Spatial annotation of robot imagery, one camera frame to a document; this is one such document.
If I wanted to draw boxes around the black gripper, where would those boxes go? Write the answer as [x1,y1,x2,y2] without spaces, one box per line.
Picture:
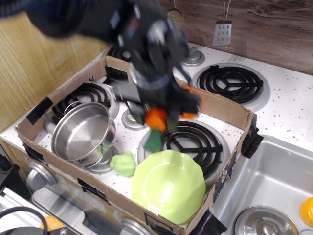
[112,73,201,131]

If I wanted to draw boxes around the orange toy carrot green stem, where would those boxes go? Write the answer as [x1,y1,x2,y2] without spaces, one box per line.
[143,107,168,152]

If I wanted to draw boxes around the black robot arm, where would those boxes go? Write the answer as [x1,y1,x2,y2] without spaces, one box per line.
[0,0,201,127]

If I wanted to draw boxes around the short orange carrot tip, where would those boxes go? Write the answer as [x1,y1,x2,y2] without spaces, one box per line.
[179,86,197,119]

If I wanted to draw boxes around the light green plastic plate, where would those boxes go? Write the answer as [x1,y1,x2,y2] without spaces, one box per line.
[131,150,206,225]

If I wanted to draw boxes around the silver centre stove knob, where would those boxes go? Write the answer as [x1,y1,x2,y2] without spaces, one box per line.
[121,109,148,131]

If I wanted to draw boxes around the silver stove knob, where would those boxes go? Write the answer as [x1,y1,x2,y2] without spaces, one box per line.
[181,46,205,67]
[121,109,148,131]

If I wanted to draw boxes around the front right black burner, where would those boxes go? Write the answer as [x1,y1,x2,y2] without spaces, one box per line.
[136,119,231,194]

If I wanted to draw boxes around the black burner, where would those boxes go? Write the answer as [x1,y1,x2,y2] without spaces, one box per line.
[104,45,132,63]
[44,82,119,133]
[136,119,231,194]
[192,63,270,112]

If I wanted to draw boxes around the light green toy vegetable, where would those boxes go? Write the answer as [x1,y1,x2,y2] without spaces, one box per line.
[110,151,136,177]

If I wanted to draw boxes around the front left black burner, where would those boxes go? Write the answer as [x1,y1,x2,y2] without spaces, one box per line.
[44,82,119,133]

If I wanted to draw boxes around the silver back stove knob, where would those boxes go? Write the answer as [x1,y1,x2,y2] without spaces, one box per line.
[181,46,205,67]

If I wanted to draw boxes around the back left black burner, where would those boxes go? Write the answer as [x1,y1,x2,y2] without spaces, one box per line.
[104,45,132,63]

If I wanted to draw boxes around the stainless steel pot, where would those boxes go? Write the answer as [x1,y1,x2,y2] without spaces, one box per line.
[51,102,116,170]

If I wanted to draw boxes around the back right black burner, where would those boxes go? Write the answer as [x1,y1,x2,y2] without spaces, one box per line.
[192,63,270,112]

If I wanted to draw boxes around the brown cardboard fence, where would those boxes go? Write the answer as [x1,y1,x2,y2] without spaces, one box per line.
[16,56,256,235]

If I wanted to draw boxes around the hanging perforated metal spoon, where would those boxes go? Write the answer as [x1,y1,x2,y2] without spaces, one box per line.
[168,0,184,26]

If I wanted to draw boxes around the hanging slotted metal spatula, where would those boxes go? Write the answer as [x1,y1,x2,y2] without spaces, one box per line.
[212,0,232,47]

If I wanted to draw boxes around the silver front panel knob right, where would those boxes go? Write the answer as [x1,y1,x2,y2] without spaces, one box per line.
[120,218,146,235]

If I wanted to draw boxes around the silver panel knob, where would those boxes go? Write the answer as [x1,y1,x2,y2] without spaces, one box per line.
[120,218,146,235]
[26,162,57,191]

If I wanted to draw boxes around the silver front panel knob left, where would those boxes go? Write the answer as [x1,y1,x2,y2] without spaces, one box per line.
[26,162,57,191]

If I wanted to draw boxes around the grey toy sink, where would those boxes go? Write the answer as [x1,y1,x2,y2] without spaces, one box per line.
[213,136,313,235]

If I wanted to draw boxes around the orange object bottom left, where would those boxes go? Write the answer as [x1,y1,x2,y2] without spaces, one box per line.
[45,215,64,231]

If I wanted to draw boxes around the steel lid in sink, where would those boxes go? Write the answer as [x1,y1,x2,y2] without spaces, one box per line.
[232,206,300,235]

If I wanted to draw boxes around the yellow toy in sink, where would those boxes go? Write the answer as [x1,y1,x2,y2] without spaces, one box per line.
[300,197,313,227]

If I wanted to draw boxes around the black cable bottom left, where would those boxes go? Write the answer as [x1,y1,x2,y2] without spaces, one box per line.
[0,206,48,235]

